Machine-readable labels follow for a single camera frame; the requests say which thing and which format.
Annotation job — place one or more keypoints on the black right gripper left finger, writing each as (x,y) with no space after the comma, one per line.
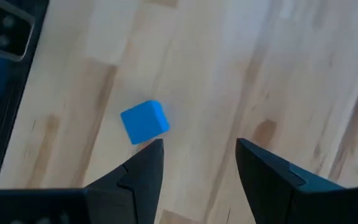
(135,193)

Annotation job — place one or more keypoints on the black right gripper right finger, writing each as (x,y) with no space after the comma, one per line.
(284,199)

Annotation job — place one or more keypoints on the blue cube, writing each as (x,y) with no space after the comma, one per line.
(145,122)

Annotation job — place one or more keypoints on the black aluminium table frame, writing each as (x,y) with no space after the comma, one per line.
(14,93)

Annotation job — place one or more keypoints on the silver-framed depth camera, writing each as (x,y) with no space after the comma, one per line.
(5,31)

